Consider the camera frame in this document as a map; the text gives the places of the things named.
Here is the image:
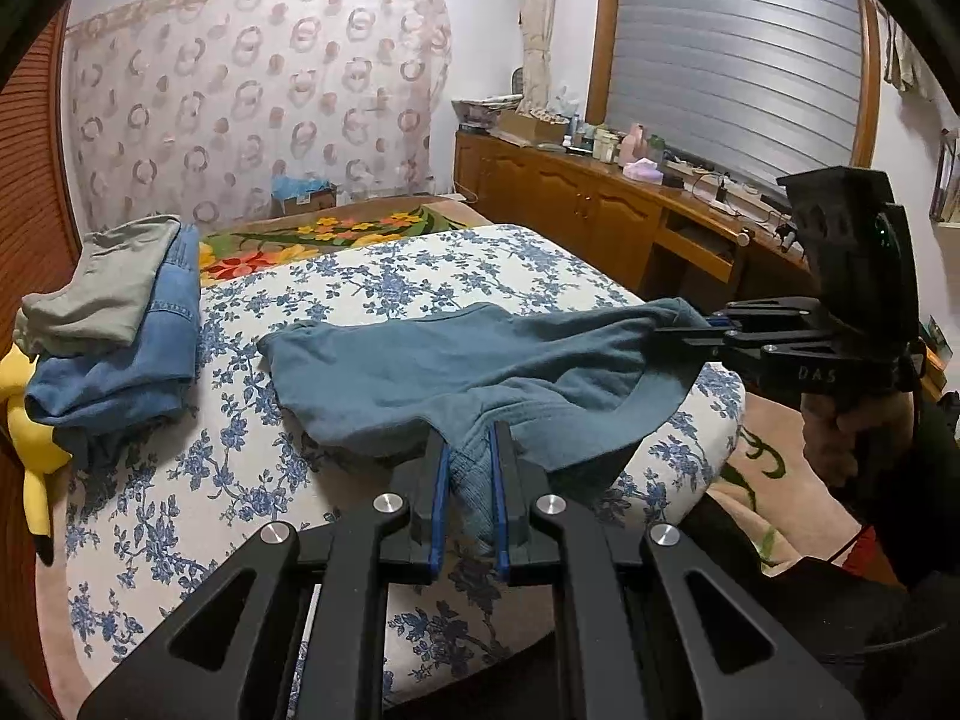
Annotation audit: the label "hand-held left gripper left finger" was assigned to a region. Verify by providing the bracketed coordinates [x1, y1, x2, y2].
[79, 427, 451, 720]

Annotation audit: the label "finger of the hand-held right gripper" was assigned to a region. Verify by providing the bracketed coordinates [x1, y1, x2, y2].
[654, 324, 822, 372]
[709, 298, 826, 335]

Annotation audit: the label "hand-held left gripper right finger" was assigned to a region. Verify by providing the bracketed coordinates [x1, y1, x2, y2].
[487, 420, 867, 720]

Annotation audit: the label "teal shorts pants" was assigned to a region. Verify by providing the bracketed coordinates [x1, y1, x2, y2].
[257, 298, 713, 541]

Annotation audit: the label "person's right forearm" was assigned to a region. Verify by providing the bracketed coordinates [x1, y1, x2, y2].
[847, 390, 960, 586]

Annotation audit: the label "folded grey-green pants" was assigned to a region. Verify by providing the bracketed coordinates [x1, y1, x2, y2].
[13, 215, 182, 357]

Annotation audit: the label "person's right hand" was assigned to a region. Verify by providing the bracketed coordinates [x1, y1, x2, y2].
[799, 386, 912, 500]

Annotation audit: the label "hanging pale cloth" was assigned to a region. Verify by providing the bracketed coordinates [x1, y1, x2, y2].
[883, 11, 935, 100]

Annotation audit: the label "wooden sideboard cabinet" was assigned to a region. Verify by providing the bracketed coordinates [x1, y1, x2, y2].
[454, 127, 946, 391]

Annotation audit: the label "open flat cardboard box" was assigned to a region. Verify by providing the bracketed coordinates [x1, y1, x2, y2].
[497, 109, 567, 147]

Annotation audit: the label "small cardboard box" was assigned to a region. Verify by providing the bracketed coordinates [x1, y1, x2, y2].
[279, 187, 338, 217]

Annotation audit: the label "folded blue denim jeans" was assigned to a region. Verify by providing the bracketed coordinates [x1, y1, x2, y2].
[26, 225, 202, 440]

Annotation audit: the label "stack of papers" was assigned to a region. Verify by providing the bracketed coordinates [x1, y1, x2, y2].
[452, 96, 522, 127]

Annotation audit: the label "tied beige curtain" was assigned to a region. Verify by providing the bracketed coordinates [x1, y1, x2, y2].
[510, 0, 560, 102]

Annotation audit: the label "yellow plush toy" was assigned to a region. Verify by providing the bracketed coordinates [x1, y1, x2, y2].
[0, 349, 72, 567]

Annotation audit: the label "sheer curtain with circle print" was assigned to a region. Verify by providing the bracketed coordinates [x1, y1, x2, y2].
[64, 0, 455, 233]

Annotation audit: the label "wooden louvered wardrobe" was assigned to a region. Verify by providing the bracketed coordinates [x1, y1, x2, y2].
[0, 11, 83, 466]

